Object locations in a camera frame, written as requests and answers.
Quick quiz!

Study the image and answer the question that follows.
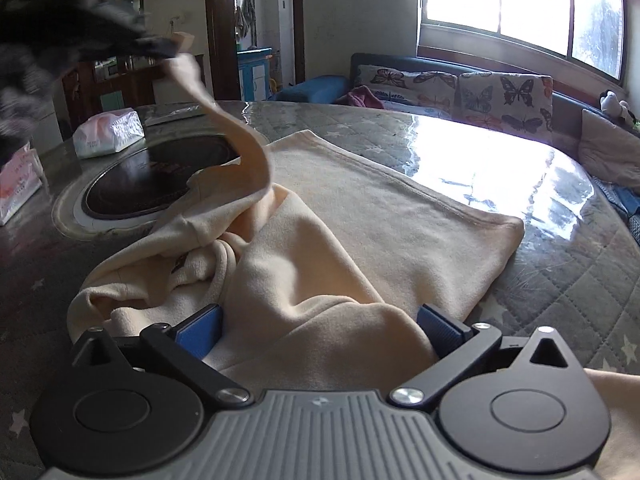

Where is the butterfly cushion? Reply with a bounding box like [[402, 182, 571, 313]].
[[355, 65, 458, 118], [459, 72, 553, 144]]

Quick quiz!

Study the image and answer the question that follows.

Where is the grey plain cushion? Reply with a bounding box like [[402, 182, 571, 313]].
[[578, 110, 640, 194]]

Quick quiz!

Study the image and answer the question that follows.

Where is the left butterfly cushion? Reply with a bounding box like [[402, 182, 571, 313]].
[[355, 65, 458, 118]]

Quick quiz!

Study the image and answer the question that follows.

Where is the cream sweatshirt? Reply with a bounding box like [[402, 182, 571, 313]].
[[53, 53, 639, 479]]

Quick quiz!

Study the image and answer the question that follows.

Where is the pink cloth on sofa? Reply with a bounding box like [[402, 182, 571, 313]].
[[335, 86, 385, 110]]

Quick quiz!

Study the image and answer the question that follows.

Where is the pink tissue pack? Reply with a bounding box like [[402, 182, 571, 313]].
[[73, 108, 144, 159]]

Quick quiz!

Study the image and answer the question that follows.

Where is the dark wooden door frame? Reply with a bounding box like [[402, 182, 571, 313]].
[[205, 0, 306, 101]]

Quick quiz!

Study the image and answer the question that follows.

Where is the blue sofa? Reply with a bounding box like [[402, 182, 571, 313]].
[[269, 52, 640, 246]]

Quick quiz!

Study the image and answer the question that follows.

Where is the window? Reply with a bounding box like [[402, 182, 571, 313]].
[[423, 0, 625, 81]]

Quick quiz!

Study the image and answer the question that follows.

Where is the round black induction cooktop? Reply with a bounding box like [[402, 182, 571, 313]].
[[52, 131, 238, 240]]

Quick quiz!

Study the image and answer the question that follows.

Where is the black gloved left hand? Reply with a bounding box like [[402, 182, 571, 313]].
[[1, 0, 178, 164]]

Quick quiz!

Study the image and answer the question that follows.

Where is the white tissue box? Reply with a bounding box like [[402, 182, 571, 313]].
[[0, 143, 43, 226]]

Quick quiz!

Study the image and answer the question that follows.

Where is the blue white cabinet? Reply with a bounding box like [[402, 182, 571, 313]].
[[238, 47, 272, 102]]

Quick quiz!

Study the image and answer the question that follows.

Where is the right butterfly cushion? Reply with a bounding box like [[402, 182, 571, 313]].
[[459, 72, 553, 144]]

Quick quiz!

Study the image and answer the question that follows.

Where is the panda plush toy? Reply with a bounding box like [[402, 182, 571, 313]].
[[599, 90, 636, 127]]

